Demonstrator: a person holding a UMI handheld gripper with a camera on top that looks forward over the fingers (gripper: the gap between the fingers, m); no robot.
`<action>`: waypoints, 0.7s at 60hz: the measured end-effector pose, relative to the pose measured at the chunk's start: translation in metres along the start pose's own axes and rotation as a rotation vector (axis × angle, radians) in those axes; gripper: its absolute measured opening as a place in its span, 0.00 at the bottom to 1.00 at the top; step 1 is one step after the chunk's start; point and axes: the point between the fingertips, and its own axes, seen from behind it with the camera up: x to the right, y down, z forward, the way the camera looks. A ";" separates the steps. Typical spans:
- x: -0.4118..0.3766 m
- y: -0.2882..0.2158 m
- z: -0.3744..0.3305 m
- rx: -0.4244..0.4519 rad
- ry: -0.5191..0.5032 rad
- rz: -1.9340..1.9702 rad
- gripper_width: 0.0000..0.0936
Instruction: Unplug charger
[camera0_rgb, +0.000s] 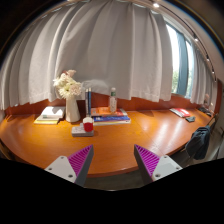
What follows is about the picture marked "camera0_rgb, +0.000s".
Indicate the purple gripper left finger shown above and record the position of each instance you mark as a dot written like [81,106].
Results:
[73,168]

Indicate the blue upright book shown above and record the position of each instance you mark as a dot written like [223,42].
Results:
[89,101]

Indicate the small dark grey object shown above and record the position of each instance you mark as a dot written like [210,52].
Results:
[191,119]

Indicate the right side white curtain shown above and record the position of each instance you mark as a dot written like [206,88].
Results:
[204,87]

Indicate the grey power strip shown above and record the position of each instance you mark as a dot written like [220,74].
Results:
[78,131]

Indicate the white curtain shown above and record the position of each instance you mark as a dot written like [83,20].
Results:
[204,87]
[108,43]

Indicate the clear plastic water bottle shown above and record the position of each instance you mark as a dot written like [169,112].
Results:
[113,100]

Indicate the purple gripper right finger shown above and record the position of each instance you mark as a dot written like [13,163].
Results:
[153,167]

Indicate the blue flat book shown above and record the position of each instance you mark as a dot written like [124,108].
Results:
[110,118]

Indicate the orange flat book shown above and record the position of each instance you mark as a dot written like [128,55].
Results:
[105,111]

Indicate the red white magazine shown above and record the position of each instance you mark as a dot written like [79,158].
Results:
[180,112]

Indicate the open white book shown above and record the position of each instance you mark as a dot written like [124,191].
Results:
[51,112]

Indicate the white pink flower bouquet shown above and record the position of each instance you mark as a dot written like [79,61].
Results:
[66,86]

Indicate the yellow flat book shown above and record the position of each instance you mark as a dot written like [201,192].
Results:
[46,121]

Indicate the red white charger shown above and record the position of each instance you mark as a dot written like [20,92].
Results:
[88,124]

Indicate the white ceramic vase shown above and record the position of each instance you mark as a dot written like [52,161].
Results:
[72,111]

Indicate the window with blue frame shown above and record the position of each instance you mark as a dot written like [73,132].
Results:
[182,59]

